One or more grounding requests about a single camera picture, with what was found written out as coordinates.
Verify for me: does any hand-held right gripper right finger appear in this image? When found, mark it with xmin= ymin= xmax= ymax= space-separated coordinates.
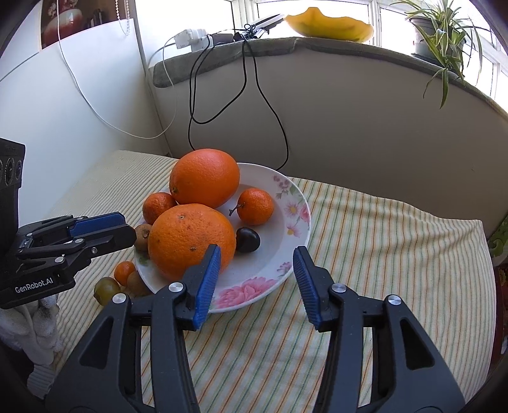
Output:
xmin=292 ymin=246 xmax=466 ymax=413

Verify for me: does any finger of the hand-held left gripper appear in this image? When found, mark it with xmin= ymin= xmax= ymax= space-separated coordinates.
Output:
xmin=16 ymin=226 xmax=137 ymax=273
xmin=18 ymin=212 xmax=127 ymax=239

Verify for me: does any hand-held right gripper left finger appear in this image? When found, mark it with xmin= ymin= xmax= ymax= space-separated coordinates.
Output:
xmin=45 ymin=244 xmax=222 ymax=413

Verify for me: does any brown kiwi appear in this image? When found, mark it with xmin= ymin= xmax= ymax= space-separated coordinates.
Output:
xmin=134 ymin=223 xmax=153 ymax=252
xmin=126 ymin=271 xmax=152 ymax=298

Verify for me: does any large orange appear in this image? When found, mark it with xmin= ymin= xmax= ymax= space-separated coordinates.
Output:
xmin=169 ymin=148 xmax=241 ymax=209
xmin=148 ymin=203 xmax=237 ymax=282

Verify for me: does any floral white plate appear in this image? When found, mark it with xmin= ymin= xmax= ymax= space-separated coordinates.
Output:
xmin=134 ymin=162 xmax=312 ymax=314

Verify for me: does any dark plum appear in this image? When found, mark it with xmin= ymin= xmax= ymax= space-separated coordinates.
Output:
xmin=235 ymin=227 xmax=261 ymax=254

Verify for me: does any mandarin with stem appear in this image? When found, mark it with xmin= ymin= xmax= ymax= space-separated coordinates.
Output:
xmin=229 ymin=188 xmax=275 ymax=226

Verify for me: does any small mandarin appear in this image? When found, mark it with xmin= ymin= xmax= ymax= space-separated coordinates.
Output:
xmin=114 ymin=261 xmax=137 ymax=287

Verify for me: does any greenish kiwi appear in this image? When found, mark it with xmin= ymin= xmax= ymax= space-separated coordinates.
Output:
xmin=94 ymin=277 xmax=122 ymax=306

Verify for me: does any striped cloth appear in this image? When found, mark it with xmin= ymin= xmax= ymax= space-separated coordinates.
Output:
xmin=30 ymin=150 xmax=498 ymax=406

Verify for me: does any white panel board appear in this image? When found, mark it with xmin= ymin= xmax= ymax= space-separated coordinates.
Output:
xmin=0 ymin=18 xmax=171 ymax=183

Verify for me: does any white power adapter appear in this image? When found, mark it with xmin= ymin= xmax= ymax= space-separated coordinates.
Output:
xmin=173 ymin=29 xmax=211 ymax=50

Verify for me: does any grey window sill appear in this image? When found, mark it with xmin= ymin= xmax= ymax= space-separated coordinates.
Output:
xmin=153 ymin=37 xmax=508 ymax=116

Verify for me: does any yellow bowl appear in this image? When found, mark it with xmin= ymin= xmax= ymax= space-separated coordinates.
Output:
xmin=286 ymin=7 xmax=374 ymax=44

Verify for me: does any potted spider plant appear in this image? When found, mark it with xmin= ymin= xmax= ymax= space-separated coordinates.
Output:
xmin=391 ymin=0 xmax=491 ymax=110

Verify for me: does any black cable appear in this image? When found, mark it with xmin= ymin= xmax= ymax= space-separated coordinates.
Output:
xmin=242 ymin=28 xmax=290 ymax=171
xmin=187 ymin=40 xmax=255 ymax=153

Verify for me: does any white cable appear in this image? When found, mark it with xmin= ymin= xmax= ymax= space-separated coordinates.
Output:
xmin=57 ymin=0 xmax=177 ymax=139

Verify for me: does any wall poster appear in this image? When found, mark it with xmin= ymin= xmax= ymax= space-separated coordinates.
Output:
xmin=42 ymin=0 xmax=136 ymax=50

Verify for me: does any beaded blind cord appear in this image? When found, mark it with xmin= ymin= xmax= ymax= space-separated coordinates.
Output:
xmin=114 ymin=0 xmax=131 ymax=37

